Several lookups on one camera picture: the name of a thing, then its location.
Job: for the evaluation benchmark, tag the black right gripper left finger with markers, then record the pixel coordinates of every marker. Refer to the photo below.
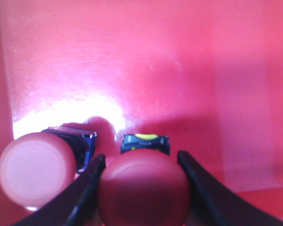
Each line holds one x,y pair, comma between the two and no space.
75,205

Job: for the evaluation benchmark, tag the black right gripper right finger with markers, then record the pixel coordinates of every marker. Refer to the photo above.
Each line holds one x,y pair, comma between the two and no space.
215,204

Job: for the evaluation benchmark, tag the red mushroom push button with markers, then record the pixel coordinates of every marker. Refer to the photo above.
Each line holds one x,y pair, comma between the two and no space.
37,167
143,186

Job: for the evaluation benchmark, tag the red plastic bin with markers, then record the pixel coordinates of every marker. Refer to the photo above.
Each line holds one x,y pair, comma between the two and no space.
206,73

